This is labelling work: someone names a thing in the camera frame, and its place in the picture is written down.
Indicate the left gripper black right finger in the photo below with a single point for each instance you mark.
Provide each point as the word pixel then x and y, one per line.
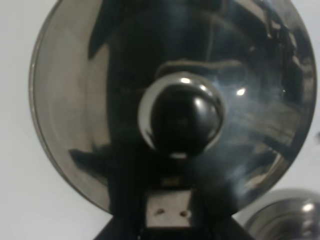
pixel 220 225

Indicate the far stainless steel teacup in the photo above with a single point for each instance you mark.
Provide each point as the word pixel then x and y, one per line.
pixel 288 214

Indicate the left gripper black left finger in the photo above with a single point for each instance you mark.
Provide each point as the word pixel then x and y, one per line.
pixel 122 225

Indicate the stainless steel teapot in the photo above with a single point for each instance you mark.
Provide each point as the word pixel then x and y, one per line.
pixel 138 97

